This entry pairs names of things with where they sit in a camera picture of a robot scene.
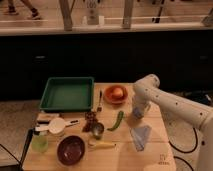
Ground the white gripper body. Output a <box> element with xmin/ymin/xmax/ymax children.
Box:
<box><xmin>132</xmin><ymin>104</ymin><xmax>150</xmax><ymax>120</ymax></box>

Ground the blue sponge cloth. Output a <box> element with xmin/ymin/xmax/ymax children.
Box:
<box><xmin>130</xmin><ymin>125</ymin><xmax>151</xmax><ymax>151</ymax></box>

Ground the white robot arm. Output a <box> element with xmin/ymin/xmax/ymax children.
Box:
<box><xmin>132</xmin><ymin>74</ymin><xmax>213</xmax><ymax>171</ymax></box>

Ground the green chili pepper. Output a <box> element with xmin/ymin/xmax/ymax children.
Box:
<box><xmin>107</xmin><ymin>111</ymin><xmax>124</xmax><ymax>131</ymax></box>

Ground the orange fruit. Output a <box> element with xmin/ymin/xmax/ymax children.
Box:
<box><xmin>112</xmin><ymin>87</ymin><xmax>123</xmax><ymax>98</ymax></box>

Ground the orange plate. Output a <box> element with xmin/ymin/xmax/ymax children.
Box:
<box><xmin>104</xmin><ymin>85</ymin><xmax>128</xmax><ymax>105</ymax></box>

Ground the small metal cup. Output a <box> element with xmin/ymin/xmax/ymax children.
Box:
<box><xmin>91</xmin><ymin>122</ymin><xmax>104</xmax><ymax>140</ymax></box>

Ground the dark red grape bunch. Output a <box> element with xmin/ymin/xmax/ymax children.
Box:
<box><xmin>82</xmin><ymin>111</ymin><xmax>98</xmax><ymax>132</ymax></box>

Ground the green plastic tray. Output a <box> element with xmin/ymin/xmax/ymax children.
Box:
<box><xmin>40</xmin><ymin>77</ymin><xmax>94</xmax><ymax>112</ymax></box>

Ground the purple bowl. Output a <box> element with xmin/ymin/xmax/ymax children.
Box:
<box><xmin>57</xmin><ymin>135</ymin><xmax>85</xmax><ymax>166</ymax></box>

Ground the green plastic cup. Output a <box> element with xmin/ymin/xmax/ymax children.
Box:
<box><xmin>31</xmin><ymin>134</ymin><xmax>48</xmax><ymax>153</ymax></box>

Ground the black cable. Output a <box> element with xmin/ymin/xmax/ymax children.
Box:
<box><xmin>167</xmin><ymin>126</ymin><xmax>200</xmax><ymax>171</ymax></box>

